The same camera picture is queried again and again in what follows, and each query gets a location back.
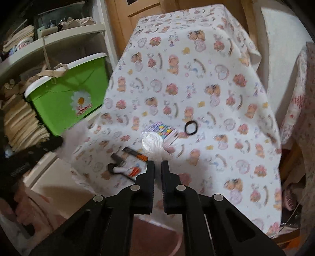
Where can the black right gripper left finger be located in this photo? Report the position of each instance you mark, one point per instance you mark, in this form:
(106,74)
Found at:
(103,226)

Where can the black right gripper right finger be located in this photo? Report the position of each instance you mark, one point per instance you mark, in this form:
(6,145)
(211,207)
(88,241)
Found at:
(212,225)

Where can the black orange snack wrapper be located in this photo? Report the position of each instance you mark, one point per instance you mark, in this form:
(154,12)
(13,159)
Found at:
(135,154)

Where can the white plastic wrapper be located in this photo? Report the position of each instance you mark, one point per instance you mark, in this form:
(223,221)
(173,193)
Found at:
(152,145)

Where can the person in floral clothes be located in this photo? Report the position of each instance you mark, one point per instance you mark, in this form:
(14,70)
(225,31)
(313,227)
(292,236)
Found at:
(32,208)

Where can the colourful patterned small box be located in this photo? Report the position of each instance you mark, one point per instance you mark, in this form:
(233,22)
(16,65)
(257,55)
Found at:
(168,133)

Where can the stack of folded paper bags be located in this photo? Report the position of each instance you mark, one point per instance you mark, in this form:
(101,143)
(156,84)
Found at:
(21,125)

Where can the floral pink cloth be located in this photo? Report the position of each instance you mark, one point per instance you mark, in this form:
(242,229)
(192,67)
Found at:
(299,125)

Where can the green plastic storage bin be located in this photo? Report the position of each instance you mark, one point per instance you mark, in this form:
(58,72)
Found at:
(63,101)

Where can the bear print tablecloth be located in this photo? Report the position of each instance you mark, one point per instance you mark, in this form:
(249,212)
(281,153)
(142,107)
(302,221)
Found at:
(194,70)

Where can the white labelled jar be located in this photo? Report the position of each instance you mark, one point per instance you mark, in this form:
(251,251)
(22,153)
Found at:
(24,42)

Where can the white shelf unit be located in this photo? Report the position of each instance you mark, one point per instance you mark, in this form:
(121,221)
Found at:
(70,44)

